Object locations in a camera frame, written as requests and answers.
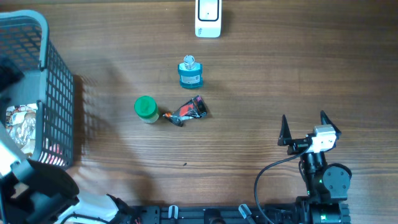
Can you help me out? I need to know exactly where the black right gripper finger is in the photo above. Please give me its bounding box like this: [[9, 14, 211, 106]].
[[320, 110, 341, 137], [277, 114, 292, 146]]

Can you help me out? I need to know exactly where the grey plastic basket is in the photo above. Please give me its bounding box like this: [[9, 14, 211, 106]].
[[1, 10, 75, 169]]

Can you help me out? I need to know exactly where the black mounting rail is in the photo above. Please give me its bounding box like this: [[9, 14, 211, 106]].
[[130, 203, 352, 224]]

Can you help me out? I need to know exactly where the beige bread bag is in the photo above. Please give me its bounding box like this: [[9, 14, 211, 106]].
[[6, 103, 38, 157]]

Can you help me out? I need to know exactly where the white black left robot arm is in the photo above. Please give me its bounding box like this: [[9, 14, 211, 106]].
[[1, 127, 138, 223]]

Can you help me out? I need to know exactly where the white barcode scanner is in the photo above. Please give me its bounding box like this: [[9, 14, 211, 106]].
[[195, 0, 222, 38]]

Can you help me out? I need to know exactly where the black red snack packet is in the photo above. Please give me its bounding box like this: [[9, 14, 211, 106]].
[[163, 95, 208, 127]]

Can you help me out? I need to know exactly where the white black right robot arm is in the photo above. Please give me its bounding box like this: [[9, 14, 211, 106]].
[[277, 111, 352, 224]]

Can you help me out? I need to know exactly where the green lid jar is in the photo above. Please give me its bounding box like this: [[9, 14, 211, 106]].
[[134, 96, 159, 123]]

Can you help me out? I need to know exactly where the blue mouthwash bottle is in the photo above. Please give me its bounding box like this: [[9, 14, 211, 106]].
[[177, 55, 203, 89]]

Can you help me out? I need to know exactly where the black right camera cable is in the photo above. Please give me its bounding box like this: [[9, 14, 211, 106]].
[[254, 144, 313, 224]]

